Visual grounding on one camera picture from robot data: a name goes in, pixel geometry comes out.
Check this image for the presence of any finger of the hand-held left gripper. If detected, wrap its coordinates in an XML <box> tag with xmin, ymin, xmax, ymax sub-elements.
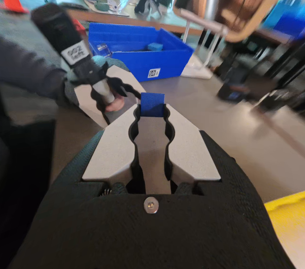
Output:
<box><xmin>73</xmin><ymin>83</ymin><xmax>110</xmax><ymax>129</ymax></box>
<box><xmin>105</xmin><ymin>65</ymin><xmax>146</xmax><ymax>100</ymax></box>

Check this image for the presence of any dark blue foam cube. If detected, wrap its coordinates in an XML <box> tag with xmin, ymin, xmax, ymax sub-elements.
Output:
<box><xmin>140</xmin><ymin>92</ymin><xmax>165</xmax><ymax>117</ymax></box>

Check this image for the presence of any person's left hand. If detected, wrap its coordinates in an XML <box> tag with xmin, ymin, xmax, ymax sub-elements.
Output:
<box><xmin>105</xmin><ymin>94</ymin><xmax>126</xmax><ymax>112</ymax></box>

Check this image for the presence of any white mirror stand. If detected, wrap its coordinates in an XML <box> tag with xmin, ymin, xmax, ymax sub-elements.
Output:
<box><xmin>179</xmin><ymin>8</ymin><xmax>229</xmax><ymax>80</ymax></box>

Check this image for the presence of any blue plastic bin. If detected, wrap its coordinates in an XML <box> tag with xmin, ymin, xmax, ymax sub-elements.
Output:
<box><xmin>88</xmin><ymin>22</ymin><xmax>194</xmax><ymax>82</ymax></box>

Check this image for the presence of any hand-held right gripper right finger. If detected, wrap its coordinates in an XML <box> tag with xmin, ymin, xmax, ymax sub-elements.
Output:
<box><xmin>163</xmin><ymin>104</ymin><xmax>221</xmax><ymax>188</ymax></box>

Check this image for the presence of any yellow plastic bin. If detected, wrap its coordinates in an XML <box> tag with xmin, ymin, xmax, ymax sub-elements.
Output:
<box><xmin>264</xmin><ymin>191</ymin><xmax>305</xmax><ymax>269</ymax></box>

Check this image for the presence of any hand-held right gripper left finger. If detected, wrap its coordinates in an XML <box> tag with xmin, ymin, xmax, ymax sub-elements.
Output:
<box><xmin>82</xmin><ymin>104</ymin><xmax>146</xmax><ymax>188</ymax></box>

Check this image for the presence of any clear acrylic cube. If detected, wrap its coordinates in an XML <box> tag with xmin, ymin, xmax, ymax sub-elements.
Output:
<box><xmin>96</xmin><ymin>43</ymin><xmax>112</xmax><ymax>57</ymax></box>

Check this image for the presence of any black charger with display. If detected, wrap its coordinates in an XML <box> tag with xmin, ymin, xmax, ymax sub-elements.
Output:
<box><xmin>217</xmin><ymin>69</ymin><xmax>249</xmax><ymax>102</ymax></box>

